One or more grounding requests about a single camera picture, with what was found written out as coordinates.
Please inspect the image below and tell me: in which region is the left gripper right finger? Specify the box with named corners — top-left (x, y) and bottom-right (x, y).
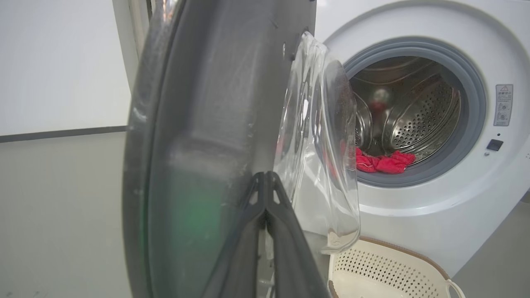
top-left (265, 171), bottom-right (332, 298)

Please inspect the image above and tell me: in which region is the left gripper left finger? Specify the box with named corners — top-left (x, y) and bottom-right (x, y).
top-left (202, 171), bottom-right (266, 298)

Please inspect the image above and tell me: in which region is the red garment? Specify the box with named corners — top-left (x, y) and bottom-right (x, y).
top-left (354, 147), bottom-right (416, 174)

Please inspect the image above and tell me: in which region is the grey washing machine door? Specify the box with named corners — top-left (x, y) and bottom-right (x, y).
top-left (122, 0), bottom-right (361, 298)

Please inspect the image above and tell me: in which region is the cream perforated laundry basket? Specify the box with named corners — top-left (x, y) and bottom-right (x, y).
top-left (327, 237), bottom-right (467, 298)

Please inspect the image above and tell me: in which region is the white front-load washing machine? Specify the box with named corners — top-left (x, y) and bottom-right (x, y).
top-left (314, 0), bottom-right (530, 279)

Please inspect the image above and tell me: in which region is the stainless steel washing machine drum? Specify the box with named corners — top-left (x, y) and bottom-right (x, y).
top-left (350, 56), bottom-right (463, 167)

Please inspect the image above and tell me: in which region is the grey warning sticker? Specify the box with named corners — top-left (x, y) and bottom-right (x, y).
top-left (493, 84), bottom-right (514, 127)

